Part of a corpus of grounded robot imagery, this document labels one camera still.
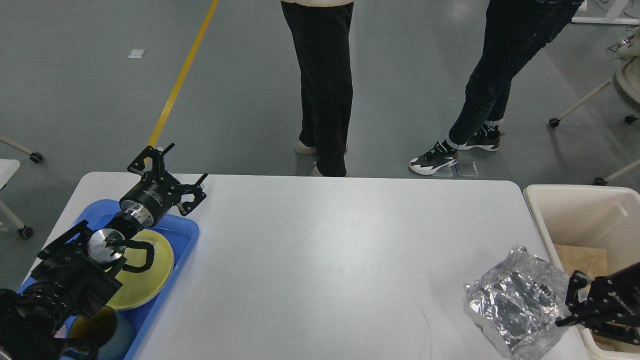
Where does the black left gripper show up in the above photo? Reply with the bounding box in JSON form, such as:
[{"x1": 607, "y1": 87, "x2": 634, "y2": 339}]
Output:
[{"x1": 119, "y1": 143, "x2": 209, "y2": 228}]

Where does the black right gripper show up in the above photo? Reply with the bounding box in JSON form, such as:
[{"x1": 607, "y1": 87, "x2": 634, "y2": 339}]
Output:
[{"x1": 555, "y1": 262, "x2": 640, "y2": 346}]

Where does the brown paper bag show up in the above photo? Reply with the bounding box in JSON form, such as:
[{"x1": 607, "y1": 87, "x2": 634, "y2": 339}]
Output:
[{"x1": 554, "y1": 244, "x2": 610, "y2": 278}]

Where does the silver foil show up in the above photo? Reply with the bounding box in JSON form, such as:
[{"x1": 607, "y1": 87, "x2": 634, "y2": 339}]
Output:
[{"x1": 462, "y1": 246, "x2": 570, "y2": 360}]

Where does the yellow plastic plate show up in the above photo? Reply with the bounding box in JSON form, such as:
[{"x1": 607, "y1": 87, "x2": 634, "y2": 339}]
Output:
[{"x1": 106, "y1": 229, "x2": 175, "y2": 311}]

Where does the teal mug yellow inside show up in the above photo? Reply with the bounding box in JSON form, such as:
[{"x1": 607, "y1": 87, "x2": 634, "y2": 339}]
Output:
[{"x1": 67, "y1": 306, "x2": 137, "y2": 360}]

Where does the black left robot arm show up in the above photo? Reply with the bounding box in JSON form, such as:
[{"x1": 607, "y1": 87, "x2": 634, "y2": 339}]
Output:
[{"x1": 1, "y1": 145, "x2": 207, "y2": 360}]

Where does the blue plastic tray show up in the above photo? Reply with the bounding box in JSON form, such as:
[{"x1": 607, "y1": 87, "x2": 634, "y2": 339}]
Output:
[{"x1": 50, "y1": 199, "x2": 200, "y2": 360}]

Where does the beige plastic bin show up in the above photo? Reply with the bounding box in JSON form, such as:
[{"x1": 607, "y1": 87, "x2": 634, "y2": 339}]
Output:
[{"x1": 523, "y1": 185, "x2": 640, "y2": 360}]

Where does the white caster leg left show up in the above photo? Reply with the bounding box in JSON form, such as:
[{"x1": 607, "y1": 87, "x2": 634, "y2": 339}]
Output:
[{"x1": 0, "y1": 135, "x2": 44, "y2": 164}]

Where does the white chair leg with caster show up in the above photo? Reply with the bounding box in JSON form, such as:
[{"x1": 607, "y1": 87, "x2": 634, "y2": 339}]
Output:
[{"x1": 549, "y1": 57, "x2": 640, "y2": 128}]

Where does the clear floor plate right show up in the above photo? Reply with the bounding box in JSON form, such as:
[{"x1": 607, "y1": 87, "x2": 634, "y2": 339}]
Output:
[{"x1": 455, "y1": 160, "x2": 479, "y2": 178}]

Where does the clear floor plate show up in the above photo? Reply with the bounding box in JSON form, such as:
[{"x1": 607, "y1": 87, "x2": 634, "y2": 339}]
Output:
[
  {"x1": 432, "y1": 166, "x2": 455, "y2": 178},
  {"x1": 455, "y1": 160, "x2": 479, "y2": 178}
]

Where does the clear floor plate left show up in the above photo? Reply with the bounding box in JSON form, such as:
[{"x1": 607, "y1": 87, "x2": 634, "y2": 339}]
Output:
[{"x1": 432, "y1": 166, "x2": 455, "y2": 178}]

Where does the person in cream sweater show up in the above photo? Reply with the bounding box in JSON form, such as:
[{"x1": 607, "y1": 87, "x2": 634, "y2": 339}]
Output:
[{"x1": 280, "y1": 0, "x2": 355, "y2": 177}]

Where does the white desk base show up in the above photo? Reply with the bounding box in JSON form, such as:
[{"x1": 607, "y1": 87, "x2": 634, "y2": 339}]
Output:
[{"x1": 571, "y1": 0, "x2": 640, "y2": 26}]

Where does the person in dark jeans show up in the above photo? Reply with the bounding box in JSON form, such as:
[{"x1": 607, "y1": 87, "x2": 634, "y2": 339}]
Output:
[{"x1": 407, "y1": 0, "x2": 582, "y2": 176}]

